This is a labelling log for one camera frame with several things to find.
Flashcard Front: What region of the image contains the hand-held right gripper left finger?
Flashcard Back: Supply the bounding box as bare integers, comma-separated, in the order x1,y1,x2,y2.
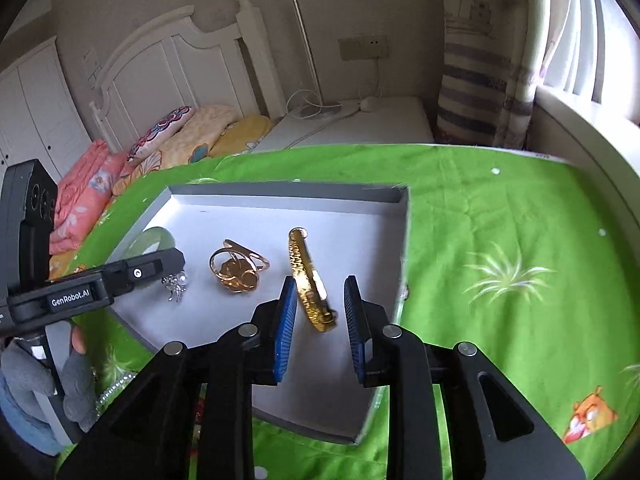
55,276,299,480

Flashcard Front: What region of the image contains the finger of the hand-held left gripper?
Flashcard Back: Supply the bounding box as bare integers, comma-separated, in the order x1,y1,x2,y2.
102,248,187,293

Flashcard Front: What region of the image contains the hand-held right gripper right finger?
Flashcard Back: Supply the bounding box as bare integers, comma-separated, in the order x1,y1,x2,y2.
343,275,587,480

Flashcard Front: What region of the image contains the silver brooch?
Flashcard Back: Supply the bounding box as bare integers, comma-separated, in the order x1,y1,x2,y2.
161,271,190,304

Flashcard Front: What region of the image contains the pale green jade bangle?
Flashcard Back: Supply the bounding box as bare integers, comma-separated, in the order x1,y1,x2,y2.
129,227,177,261

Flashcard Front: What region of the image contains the gold bangle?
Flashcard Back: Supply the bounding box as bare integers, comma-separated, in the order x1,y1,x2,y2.
287,227,338,333

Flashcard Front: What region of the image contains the grey cardboard box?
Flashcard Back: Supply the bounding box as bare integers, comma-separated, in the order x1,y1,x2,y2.
106,183,412,447

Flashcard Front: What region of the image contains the pearl necklace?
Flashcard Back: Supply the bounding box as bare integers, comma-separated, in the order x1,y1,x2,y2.
95,372,138,406

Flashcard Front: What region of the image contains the person's left hand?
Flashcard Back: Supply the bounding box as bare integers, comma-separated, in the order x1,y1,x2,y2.
0,324,98,433

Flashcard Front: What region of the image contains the pink floral quilt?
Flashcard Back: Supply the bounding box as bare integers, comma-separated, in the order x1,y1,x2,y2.
49,140,131,256

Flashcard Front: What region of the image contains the white wardrobe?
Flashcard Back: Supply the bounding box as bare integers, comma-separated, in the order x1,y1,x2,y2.
0,36,93,171

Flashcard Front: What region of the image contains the patterned cushion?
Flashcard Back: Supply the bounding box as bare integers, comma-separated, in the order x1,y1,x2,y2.
126,106,195,163

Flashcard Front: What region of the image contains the yellow floral pillow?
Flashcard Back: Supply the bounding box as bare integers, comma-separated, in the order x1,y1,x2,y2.
150,105,241,168

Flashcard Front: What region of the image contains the green printed blanket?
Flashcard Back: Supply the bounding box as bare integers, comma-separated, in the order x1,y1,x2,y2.
50,144,640,480

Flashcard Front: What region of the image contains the white bed headboard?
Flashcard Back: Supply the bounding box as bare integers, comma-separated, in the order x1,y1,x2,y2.
89,0,286,153

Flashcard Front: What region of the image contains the white nightstand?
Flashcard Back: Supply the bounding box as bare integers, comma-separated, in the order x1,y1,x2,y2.
250,96,435,155

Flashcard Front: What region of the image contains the white desk lamp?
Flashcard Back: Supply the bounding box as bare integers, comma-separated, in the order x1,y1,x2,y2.
285,0,361,122

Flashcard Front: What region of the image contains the striped printed curtain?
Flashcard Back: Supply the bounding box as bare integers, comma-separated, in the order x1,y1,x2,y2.
436,0,551,150

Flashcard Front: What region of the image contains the sheer white curtain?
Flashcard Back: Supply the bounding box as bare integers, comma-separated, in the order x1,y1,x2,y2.
540,0,640,121

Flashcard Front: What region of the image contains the gold double ring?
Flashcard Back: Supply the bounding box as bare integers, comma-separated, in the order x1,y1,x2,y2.
208,240,271,297

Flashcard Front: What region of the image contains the white cable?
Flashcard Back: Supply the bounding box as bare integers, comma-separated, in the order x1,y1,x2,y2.
285,89,326,117

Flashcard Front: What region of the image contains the wall socket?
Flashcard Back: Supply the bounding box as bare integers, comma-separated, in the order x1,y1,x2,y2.
338,35,390,61

